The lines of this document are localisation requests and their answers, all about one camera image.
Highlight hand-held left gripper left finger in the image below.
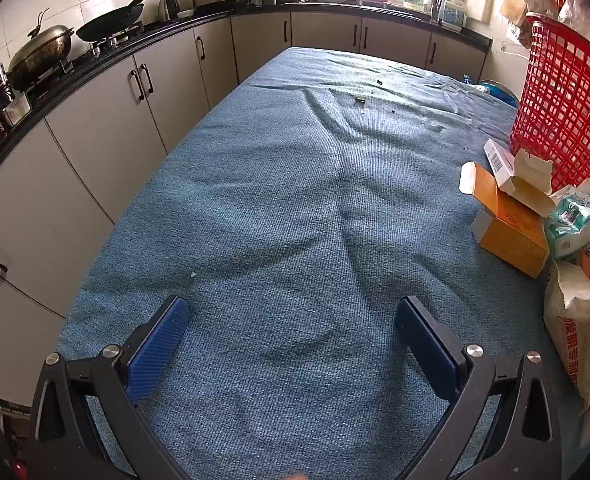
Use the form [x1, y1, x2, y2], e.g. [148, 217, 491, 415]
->
[27, 294, 191, 480]

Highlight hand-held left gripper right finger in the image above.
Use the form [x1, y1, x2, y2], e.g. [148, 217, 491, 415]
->
[394, 295, 561, 480]

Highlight orange cardboard box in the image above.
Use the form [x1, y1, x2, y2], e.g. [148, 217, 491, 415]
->
[459, 161, 546, 228]
[471, 205, 551, 279]

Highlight green white tissue pack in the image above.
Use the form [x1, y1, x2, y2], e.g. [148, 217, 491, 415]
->
[544, 194, 590, 262]

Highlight small white cardboard box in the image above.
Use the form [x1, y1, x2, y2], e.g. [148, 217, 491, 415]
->
[484, 139, 557, 217]

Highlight red plastic basket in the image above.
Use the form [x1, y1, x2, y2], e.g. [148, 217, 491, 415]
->
[509, 12, 590, 193]

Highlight beige paper flour bag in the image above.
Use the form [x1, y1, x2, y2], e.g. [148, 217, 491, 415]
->
[543, 259, 590, 413]

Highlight blue tablecloth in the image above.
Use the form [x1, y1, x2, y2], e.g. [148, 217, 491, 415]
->
[57, 46, 590, 480]

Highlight beige lower kitchen cabinets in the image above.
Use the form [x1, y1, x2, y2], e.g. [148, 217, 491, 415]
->
[0, 11, 491, 413]

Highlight small metal box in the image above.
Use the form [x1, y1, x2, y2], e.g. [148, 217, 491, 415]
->
[0, 94, 32, 129]

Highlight gas stove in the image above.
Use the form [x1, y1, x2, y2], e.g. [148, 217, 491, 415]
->
[25, 20, 146, 97]

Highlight lidded metal pan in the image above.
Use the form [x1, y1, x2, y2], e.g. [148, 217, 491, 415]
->
[7, 8, 76, 92]

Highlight black kitchen countertop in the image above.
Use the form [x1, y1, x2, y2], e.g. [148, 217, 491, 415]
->
[0, 0, 492, 196]

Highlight black wok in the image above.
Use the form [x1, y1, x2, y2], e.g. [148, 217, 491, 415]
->
[75, 0, 161, 44]

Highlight white blue plastic container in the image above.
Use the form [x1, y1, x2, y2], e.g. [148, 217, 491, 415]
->
[442, 0, 469, 29]

